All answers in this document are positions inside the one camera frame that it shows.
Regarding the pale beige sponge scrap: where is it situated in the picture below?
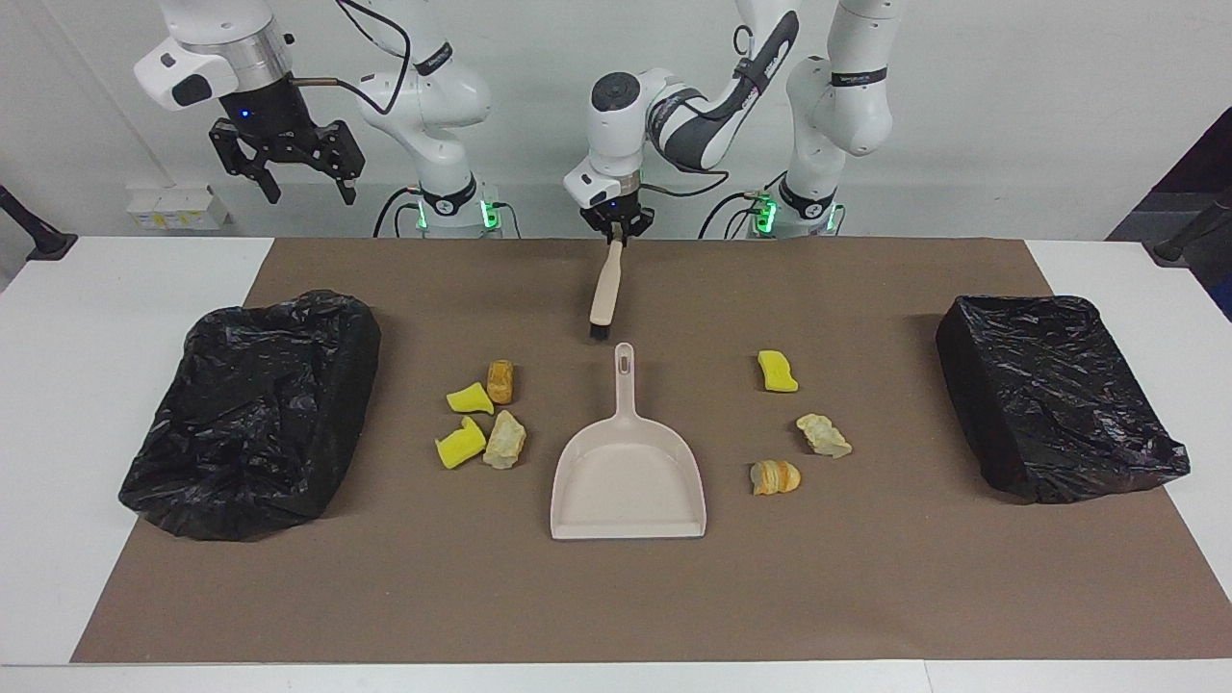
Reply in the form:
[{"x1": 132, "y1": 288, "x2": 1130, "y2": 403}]
[
  {"x1": 795, "y1": 413, "x2": 854, "y2": 460},
  {"x1": 482, "y1": 410, "x2": 527, "y2": 471}
]

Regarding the beige brush with black bristles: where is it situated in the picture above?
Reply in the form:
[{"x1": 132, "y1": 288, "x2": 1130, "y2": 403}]
[{"x1": 588, "y1": 239, "x2": 625, "y2": 345}]

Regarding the black base cable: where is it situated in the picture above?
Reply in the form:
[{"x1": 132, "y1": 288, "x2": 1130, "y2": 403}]
[
  {"x1": 372, "y1": 186, "x2": 426, "y2": 239},
  {"x1": 697, "y1": 171, "x2": 790, "y2": 240}
]

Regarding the beige plastic dustpan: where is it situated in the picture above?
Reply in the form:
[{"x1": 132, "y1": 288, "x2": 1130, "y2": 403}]
[{"x1": 550, "y1": 342, "x2": 708, "y2": 541}]

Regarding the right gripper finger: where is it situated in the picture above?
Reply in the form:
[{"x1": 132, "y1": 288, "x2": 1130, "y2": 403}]
[
  {"x1": 209, "y1": 119, "x2": 283, "y2": 206},
  {"x1": 310, "y1": 118, "x2": 366, "y2": 207}
]

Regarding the white wall socket box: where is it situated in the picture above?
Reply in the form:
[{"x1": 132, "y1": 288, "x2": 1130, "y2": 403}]
[{"x1": 126, "y1": 185, "x2": 232, "y2": 232}]

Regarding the black right base cable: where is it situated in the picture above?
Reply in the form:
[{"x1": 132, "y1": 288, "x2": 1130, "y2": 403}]
[{"x1": 372, "y1": 186, "x2": 426, "y2": 239}]

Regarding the yellow curved sponge piece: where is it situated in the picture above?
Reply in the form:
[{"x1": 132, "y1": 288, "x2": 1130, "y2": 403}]
[{"x1": 434, "y1": 416, "x2": 487, "y2": 471}]

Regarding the dark blue partition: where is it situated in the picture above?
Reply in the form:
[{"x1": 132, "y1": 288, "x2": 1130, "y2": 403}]
[{"x1": 1107, "y1": 106, "x2": 1232, "y2": 323}]

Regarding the black stand leg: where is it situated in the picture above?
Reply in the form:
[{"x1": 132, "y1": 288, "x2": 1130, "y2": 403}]
[
  {"x1": 0, "y1": 183, "x2": 79, "y2": 263},
  {"x1": 1153, "y1": 188, "x2": 1232, "y2": 266}
]

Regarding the yellow wedge sponge piece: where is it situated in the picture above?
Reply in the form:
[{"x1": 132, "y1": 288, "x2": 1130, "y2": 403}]
[{"x1": 446, "y1": 382, "x2": 496, "y2": 417}]

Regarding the bin with black bag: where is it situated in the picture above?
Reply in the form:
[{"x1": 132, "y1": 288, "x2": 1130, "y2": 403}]
[
  {"x1": 935, "y1": 294, "x2": 1193, "y2": 505},
  {"x1": 117, "y1": 290, "x2": 383, "y2": 543}
]

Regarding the black left base cable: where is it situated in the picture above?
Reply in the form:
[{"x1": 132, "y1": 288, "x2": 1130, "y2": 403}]
[{"x1": 697, "y1": 171, "x2": 790, "y2": 240}]

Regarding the brown table mat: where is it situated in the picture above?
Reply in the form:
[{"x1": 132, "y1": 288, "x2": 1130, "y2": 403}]
[{"x1": 70, "y1": 238, "x2": 1232, "y2": 665}]

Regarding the orange striped sponge scrap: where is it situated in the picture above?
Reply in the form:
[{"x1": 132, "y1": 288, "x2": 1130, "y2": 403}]
[{"x1": 750, "y1": 459, "x2": 803, "y2": 498}]

